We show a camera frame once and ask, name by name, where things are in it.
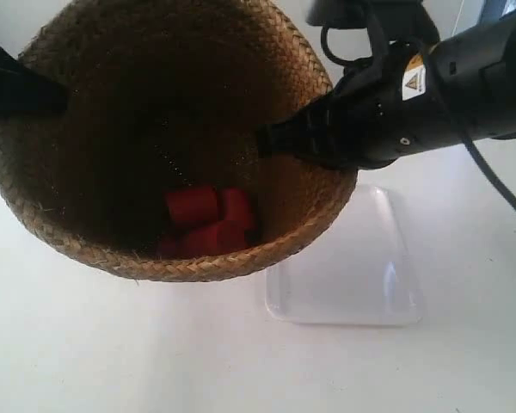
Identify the brown woven straw basket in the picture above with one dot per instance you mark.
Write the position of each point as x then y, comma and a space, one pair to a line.
166, 95

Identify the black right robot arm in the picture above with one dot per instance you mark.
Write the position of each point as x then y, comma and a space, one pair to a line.
478, 66

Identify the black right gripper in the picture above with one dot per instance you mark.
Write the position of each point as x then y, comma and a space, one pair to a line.
375, 115

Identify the red cylinder bottom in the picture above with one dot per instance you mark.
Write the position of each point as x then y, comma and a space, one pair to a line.
216, 239

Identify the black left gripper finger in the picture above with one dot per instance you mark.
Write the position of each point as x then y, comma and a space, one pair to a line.
23, 91

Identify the white rectangular plastic tray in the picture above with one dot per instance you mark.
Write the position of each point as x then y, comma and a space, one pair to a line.
358, 272

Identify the red cylinder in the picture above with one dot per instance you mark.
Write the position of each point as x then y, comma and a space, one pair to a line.
236, 207
216, 239
193, 206

